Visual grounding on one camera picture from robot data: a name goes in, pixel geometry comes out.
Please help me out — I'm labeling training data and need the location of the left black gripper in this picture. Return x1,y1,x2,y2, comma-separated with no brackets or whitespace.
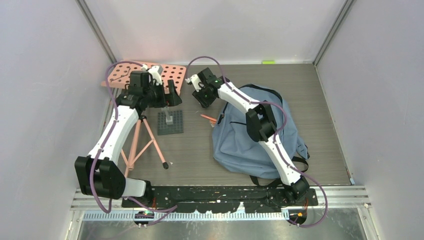
143,80,181,109

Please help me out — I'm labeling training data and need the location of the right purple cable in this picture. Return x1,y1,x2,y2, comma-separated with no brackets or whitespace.
185,56,329,229

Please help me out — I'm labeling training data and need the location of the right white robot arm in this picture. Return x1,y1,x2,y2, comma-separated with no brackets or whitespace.
186,68,310,205

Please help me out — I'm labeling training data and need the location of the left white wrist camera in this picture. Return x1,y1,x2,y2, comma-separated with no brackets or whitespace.
141,64,164,86

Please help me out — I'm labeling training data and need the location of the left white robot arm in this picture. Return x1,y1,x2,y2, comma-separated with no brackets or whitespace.
74,65,182,207

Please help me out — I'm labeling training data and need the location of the pink perforated music stand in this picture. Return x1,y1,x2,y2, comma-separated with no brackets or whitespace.
100,61,187,180

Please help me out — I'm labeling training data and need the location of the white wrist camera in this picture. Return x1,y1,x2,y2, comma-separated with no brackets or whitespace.
141,64,164,86
184,74,204,92

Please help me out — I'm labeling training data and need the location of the green tape piece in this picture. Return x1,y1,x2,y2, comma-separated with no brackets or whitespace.
261,60,276,65

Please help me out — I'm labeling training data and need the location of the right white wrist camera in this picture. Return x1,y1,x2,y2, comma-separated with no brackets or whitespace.
184,74,204,92

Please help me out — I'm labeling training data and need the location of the blue student backpack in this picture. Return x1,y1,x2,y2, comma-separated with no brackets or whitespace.
212,82,309,186

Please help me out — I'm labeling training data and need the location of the white ribbed cable duct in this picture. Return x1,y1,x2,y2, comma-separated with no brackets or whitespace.
82,210,289,221

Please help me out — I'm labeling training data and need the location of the grey lego baseplate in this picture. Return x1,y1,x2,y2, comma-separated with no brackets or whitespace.
157,110,184,136

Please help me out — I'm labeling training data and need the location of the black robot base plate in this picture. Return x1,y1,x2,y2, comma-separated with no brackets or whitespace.
121,186,319,214

